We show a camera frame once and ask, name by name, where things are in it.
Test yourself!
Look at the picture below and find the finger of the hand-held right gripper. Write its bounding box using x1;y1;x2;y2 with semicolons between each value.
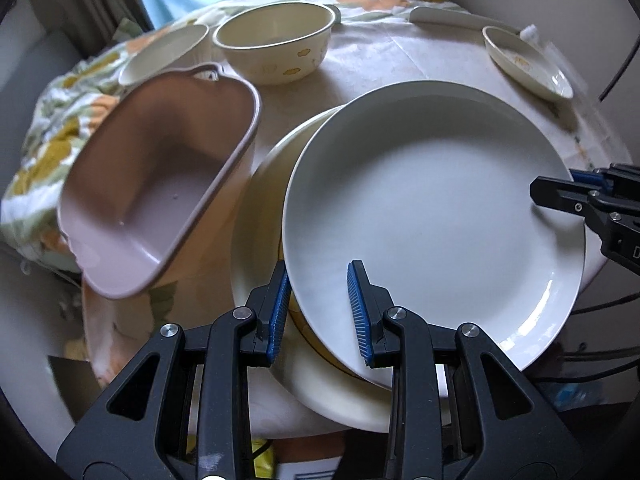
571;162;640;187
530;175;608;218

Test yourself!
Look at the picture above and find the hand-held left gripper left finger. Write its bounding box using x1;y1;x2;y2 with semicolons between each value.
56;259;293;480

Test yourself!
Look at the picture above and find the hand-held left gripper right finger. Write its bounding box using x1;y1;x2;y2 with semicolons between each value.
347;259;583;480

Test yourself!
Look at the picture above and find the large white plate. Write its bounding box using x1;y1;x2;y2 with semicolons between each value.
282;81;587;391

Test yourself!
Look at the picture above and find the cream bowl with flower print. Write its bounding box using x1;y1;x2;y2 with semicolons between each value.
212;2;337;86

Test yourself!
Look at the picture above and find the large cream plate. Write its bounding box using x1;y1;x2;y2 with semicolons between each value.
230;105;451;433

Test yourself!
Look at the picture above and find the small cream dish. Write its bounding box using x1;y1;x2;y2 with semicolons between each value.
482;25;574;101

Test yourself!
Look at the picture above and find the yellow packet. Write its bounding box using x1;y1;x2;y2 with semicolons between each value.
250;437;277;480

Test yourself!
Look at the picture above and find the pink rectangular tub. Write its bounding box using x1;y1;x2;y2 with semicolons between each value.
57;62;262;301

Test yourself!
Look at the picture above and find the cream tablecloth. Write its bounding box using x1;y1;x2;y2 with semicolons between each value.
82;20;631;436

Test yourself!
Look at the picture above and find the floral striped blanket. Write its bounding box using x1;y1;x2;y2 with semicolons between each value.
0;0;461;271

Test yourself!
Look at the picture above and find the small cream bowl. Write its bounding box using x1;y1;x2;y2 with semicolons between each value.
117;23;210;87

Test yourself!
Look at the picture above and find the brown curtain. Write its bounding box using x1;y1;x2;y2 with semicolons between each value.
77;0;153;56

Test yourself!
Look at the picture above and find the black cable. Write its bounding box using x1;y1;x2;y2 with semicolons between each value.
597;45;640;102
550;292;640;386

